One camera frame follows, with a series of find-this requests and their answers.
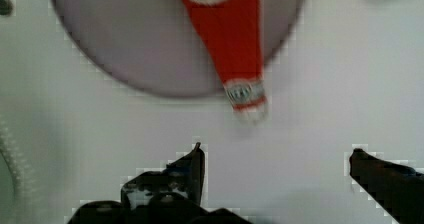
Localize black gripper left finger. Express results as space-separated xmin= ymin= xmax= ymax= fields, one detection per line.
xmin=66 ymin=143 xmax=252 ymax=224

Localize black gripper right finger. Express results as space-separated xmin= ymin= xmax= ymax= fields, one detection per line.
xmin=349 ymin=148 xmax=424 ymax=224

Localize red plush ketchup bottle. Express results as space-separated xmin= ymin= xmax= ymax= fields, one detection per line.
xmin=182 ymin=0 xmax=268 ymax=123

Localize grey round plate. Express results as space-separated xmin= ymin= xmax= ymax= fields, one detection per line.
xmin=51 ymin=0 xmax=303 ymax=98

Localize green perforated colander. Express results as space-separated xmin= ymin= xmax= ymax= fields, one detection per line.
xmin=1 ymin=119 xmax=39 ymax=224

